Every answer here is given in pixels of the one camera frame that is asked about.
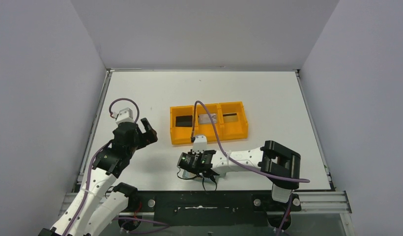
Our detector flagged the silver VIP card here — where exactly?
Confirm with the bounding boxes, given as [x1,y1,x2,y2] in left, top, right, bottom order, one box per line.
[198,113,217,124]

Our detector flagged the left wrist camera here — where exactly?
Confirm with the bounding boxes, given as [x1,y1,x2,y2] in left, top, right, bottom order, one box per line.
[115,108,134,125]

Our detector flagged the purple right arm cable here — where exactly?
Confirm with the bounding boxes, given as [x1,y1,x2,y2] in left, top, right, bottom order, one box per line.
[191,100,311,236]

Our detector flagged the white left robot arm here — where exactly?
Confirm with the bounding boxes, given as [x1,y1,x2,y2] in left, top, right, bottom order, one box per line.
[39,118,158,236]

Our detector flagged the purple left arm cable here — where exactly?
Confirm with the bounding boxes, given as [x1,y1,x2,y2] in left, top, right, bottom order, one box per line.
[61,97,171,236]

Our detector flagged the gold card end bin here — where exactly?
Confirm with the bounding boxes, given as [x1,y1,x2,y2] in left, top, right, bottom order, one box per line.
[223,113,239,123]

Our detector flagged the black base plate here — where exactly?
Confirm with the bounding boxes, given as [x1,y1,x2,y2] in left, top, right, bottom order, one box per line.
[120,190,302,227]

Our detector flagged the green card holder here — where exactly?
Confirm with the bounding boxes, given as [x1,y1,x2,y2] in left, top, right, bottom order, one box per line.
[178,171,227,180]

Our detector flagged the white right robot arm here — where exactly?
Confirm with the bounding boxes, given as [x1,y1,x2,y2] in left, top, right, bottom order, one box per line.
[177,140,308,203]

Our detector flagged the yellow three-compartment bin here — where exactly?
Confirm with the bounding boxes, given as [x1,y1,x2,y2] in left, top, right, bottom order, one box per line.
[170,101,249,145]

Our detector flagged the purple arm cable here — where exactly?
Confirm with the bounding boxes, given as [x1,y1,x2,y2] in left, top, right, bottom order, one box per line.
[191,100,311,236]
[61,97,171,236]

